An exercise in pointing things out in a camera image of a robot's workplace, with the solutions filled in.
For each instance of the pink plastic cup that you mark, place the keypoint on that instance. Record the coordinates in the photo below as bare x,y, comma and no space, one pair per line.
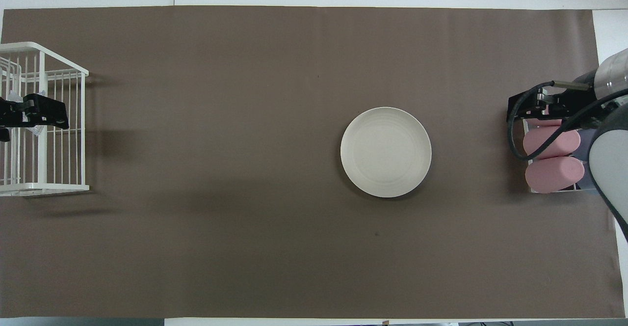
552,123
552,175
549,144

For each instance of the clear plastic bubble wrap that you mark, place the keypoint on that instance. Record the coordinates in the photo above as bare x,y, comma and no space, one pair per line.
38,130

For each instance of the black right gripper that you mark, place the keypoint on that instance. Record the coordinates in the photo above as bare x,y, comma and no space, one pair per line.
574,104

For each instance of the cream round plate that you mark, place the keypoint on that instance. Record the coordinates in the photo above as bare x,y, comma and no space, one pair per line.
386,152

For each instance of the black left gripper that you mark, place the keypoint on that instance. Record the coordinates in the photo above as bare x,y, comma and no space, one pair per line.
12,112

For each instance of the clear cup rack wooden rod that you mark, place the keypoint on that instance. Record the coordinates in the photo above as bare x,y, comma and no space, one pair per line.
525,125

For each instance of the blue plastic cup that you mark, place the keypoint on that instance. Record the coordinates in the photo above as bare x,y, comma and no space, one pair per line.
585,186
584,156

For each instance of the brown table mat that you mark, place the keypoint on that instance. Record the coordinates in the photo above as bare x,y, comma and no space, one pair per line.
245,120

